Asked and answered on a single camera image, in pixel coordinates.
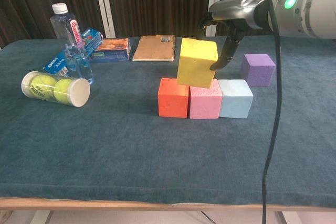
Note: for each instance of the yellow foam cube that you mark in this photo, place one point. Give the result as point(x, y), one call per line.
point(197, 64)

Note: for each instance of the orange foam cube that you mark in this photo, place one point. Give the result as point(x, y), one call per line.
point(173, 100)

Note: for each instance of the clear plastic water bottle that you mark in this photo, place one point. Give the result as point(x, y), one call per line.
point(63, 24)

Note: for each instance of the light blue foam cube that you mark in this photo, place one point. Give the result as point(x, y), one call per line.
point(235, 102)

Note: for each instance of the purple foam cube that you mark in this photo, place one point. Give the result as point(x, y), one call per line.
point(258, 70)

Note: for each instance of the clear tennis ball tube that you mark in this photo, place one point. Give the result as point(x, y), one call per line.
point(80, 93)

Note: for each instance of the pink foam cube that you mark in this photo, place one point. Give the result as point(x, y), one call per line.
point(204, 104)

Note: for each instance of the brown spiral notebook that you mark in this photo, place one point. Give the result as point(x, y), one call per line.
point(155, 48)

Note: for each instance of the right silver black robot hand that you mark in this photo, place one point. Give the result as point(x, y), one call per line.
point(236, 9)

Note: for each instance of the dark blue table cloth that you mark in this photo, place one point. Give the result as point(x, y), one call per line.
point(105, 169)

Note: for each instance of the blue orange cracker box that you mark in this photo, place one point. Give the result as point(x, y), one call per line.
point(113, 48)

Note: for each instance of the blue Oreo packet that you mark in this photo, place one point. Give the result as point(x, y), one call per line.
point(53, 66)

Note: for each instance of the yellow tennis ball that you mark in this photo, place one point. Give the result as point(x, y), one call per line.
point(64, 89)
point(43, 81)

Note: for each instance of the small blue drink carton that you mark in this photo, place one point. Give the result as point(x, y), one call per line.
point(92, 39)

